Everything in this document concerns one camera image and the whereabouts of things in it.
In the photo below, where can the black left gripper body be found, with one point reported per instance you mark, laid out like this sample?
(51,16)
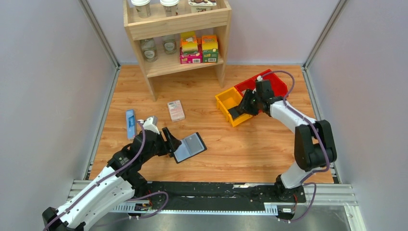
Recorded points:
(166,140)

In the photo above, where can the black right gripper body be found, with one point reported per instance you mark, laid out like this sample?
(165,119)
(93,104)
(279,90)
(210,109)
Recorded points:
(246,102)

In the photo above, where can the black leather card holder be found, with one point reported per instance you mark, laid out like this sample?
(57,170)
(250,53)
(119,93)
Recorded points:
(191,145)

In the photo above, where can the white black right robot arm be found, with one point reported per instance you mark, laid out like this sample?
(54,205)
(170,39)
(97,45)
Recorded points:
(314,148)

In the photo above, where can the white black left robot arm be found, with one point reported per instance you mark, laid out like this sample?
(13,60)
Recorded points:
(119,181)

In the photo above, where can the pink white card box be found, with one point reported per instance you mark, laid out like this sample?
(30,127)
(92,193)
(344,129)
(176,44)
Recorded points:
(176,111)

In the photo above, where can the red plastic bin middle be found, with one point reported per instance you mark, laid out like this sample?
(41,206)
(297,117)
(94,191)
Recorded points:
(243,86)

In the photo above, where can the red plastic bin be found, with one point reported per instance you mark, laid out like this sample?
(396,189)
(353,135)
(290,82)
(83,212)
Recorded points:
(243,86)
(277,85)

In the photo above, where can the yellow plastic bin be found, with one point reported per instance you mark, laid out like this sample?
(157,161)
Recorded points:
(229,99)

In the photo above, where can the red plastic bin far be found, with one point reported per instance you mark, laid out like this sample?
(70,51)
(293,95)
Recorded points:
(277,85)

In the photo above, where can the blue toothpaste box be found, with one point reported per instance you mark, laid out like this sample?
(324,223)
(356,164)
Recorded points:
(131,124)

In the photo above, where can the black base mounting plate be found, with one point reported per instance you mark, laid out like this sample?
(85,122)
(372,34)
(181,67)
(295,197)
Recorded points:
(217,196)

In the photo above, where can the green orange snack box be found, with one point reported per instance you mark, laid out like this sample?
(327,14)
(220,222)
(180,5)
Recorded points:
(209,48)

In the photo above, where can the pink orange snack box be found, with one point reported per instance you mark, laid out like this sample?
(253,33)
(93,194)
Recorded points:
(190,51)

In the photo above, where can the glass jar right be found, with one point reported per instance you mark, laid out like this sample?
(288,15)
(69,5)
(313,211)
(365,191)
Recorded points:
(169,44)

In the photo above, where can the glass jar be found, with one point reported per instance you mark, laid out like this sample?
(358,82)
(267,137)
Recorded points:
(169,44)
(149,50)

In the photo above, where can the glass jar left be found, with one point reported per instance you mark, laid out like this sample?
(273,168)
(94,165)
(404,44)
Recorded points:
(149,50)

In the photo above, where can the wooden two-tier shelf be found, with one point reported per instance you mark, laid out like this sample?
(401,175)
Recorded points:
(158,25)

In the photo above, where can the chocolate pudding tub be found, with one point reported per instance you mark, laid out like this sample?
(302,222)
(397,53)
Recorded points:
(201,5)

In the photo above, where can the white lidded cup middle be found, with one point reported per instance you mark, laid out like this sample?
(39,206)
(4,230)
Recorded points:
(170,7)

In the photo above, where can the white lidded cup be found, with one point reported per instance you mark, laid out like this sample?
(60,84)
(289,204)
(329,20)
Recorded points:
(170,7)
(142,7)

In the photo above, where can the white lidded cup left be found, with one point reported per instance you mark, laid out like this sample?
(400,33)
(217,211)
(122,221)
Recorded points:
(142,7)

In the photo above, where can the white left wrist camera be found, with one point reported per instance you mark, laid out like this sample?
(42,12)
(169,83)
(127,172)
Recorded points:
(150,124)

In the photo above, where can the aluminium frame rail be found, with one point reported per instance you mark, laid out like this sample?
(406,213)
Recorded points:
(319,194)

